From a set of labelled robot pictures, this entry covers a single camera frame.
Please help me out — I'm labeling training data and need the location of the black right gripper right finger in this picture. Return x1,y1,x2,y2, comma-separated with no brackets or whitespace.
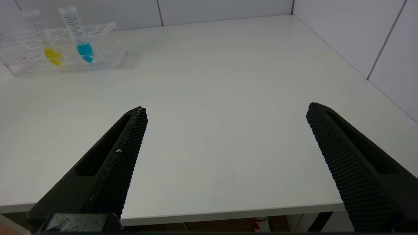
306,102,418,232

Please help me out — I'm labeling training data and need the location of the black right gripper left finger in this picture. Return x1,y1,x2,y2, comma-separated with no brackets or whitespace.
28,106,148,226

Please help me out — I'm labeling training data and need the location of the test tube with blue pigment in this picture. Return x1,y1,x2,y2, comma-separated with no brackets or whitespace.
59,6,94,63

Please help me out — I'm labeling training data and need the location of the clear acrylic test tube rack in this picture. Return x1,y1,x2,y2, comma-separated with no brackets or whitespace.
0,22,128,77

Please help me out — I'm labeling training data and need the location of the test tube with yellow pigment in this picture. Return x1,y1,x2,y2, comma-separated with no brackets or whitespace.
23,9,62,67

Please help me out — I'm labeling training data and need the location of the black table leg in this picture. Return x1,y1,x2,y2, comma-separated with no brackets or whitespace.
307,212,333,232

